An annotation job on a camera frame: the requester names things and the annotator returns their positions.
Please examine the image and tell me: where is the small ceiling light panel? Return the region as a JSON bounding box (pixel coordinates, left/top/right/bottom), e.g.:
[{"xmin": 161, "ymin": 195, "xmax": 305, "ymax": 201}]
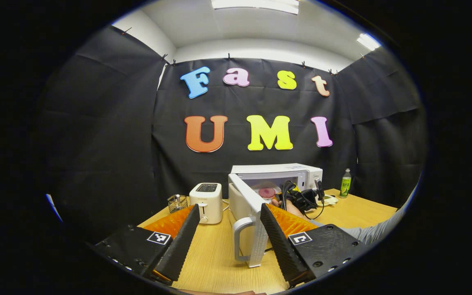
[{"xmin": 357, "ymin": 33, "xmax": 382, "ymax": 52}]

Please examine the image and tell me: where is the long ceiling light panel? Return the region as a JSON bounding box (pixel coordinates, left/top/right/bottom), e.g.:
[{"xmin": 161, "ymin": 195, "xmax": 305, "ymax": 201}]
[{"xmin": 211, "ymin": 0, "xmax": 300, "ymax": 15}]

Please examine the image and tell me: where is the black backdrop cloth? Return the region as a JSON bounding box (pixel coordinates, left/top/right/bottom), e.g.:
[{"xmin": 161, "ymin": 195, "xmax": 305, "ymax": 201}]
[{"xmin": 35, "ymin": 25, "xmax": 429, "ymax": 246}]

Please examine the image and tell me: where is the white plate with pink food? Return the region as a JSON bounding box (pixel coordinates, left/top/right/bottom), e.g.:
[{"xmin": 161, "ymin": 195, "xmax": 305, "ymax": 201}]
[{"xmin": 256, "ymin": 186, "xmax": 277, "ymax": 201}]

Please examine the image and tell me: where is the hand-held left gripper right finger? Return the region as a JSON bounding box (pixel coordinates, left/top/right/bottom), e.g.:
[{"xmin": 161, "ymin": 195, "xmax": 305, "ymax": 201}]
[{"xmin": 260, "ymin": 203, "xmax": 361, "ymax": 287}]

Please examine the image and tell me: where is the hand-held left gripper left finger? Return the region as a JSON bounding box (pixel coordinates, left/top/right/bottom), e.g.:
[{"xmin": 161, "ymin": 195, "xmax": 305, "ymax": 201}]
[{"xmin": 88, "ymin": 204, "xmax": 201, "ymax": 285}]

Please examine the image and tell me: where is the white toaster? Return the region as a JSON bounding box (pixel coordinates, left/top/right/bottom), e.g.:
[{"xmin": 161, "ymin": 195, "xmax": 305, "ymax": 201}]
[{"xmin": 189, "ymin": 183, "xmax": 223, "ymax": 225}]

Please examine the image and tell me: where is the small metal wire basket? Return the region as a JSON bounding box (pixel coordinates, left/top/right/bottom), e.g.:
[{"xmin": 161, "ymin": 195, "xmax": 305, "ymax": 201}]
[{"xmin": 167, "ymin": 194, "xmax": 188, "ymax": 213}]

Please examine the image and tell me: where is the green drink bottle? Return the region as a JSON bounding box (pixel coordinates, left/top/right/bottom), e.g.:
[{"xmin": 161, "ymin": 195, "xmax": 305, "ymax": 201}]
[{"xmin": 339, "ymin": 168, "xmax": 352, "ymax": 198}]

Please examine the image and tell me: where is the white microwave oven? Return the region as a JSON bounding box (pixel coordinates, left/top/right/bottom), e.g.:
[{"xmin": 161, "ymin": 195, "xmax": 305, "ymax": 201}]
[{"xmin": 228, "ymin": 163, "xmax": 324, "ymax": 268}]

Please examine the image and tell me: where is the row of small cloth clips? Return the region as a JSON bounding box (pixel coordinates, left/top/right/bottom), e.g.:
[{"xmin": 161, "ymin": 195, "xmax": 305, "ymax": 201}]
[{"xmin": 121, "ymin": 27, "xmax": 365, "ymax": 76}]

